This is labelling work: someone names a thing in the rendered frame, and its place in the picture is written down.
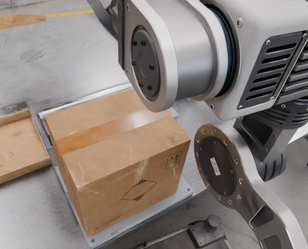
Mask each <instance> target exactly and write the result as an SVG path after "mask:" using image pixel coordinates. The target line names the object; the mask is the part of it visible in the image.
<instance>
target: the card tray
mask: <svg viewBox="0 0 308 249"><path fill-rule="evenodd" d="M51 164H52V161H51V157H50V156H49V154H48V152H47V150H46V148H45V145H44V143H43V141H42V138H41V136H40V134H39V132H38V129H37V127H36V125H35V122H34V120H33V118H32V116H31V113H30V110H29V109H27V110H23V111H20V112H17V113H13V114H10V115H7V116H3V117H0V184H3V183H5V182H8V181H10V180H13V179H16V178H18V177H21V176H23V175H26V174H28V173H31V172H33V171H36V170H38V169H41V168H43V167H46V166H49V165H51Z"/></svg>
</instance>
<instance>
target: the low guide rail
mask: <svg viewBox="0 0 308 249"><path fill-rule="evenodd" d="M130 88H133V86H132V85H128V86H125V87H122V88H119V89H115V90H112V91H109V92H106V93H103V94H99V95H96V96H93V97H90V98H86V99H83V100H80V101H77V102H73V103H70V104H67V105H64V106H61V107H57V108H54V109H51V110H48V111H44V112H41V113H39V116H40V118H41V119H42V116H45V115H48V114H51V113H54V112H58V111H61V110H64V109H67V108H71V107H74V106H77V105H80V104H84V103H87V102H90V101H93V100H96V99H99V98H102V97H105V96H108V95H112V94H115V93H118V92H121V91H124V90H127V89H130Z"/></svg>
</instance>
